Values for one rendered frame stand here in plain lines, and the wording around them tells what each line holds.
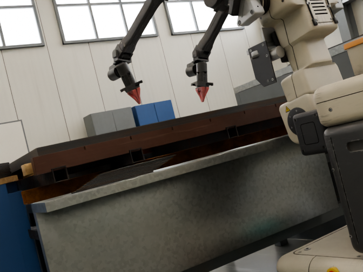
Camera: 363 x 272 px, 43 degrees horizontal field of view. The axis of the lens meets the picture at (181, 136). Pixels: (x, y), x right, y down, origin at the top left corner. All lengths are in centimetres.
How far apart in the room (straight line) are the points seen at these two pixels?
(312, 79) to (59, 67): 949
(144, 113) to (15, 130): 283
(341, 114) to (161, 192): 70
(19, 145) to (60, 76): 183
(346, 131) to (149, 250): 78
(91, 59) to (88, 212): 976
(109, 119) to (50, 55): 197
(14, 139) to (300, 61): 891
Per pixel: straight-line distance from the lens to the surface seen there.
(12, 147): 1025
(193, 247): 178
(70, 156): 165
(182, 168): 158
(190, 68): 247
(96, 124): 1022
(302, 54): 175
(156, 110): 1094
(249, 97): 311
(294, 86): 173
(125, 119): 1052
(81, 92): 1095
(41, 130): 1048
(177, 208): 174
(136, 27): 217
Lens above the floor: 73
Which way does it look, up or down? 2 degrees up
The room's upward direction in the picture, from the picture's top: 14 degrees counter-clockwise
